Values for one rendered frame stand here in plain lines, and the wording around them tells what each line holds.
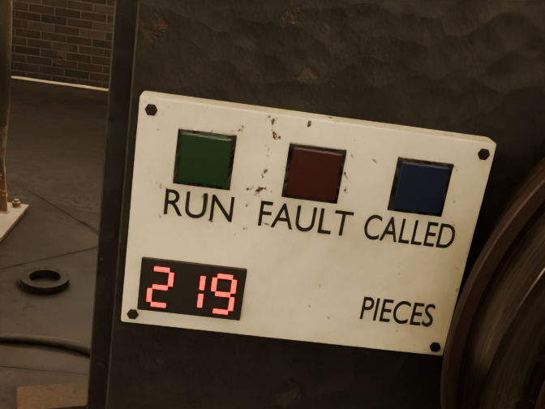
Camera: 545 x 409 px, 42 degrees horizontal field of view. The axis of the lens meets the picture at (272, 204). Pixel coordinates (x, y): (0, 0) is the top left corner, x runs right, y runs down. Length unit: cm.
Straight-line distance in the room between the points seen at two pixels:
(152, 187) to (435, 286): 23
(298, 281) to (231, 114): 14
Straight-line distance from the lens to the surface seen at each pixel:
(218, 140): 50
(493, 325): 48
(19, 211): 361
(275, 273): 54
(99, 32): 662
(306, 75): 52
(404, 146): 52
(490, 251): 49
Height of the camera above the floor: 134
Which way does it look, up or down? 19 degrees down
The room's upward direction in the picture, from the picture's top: 9 degrees clockwise
